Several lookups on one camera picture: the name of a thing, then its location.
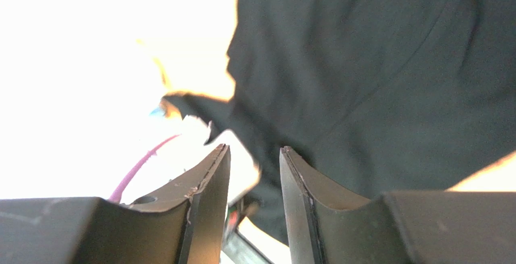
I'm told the black t shirt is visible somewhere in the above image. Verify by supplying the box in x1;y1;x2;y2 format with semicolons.
168;0;515;243

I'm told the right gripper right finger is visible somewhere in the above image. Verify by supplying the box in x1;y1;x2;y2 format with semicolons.
279;147;515;263

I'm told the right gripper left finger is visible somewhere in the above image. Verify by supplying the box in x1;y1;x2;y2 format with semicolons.
1;162;228;263

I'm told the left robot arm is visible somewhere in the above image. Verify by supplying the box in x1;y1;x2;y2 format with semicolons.
109;115;261;205

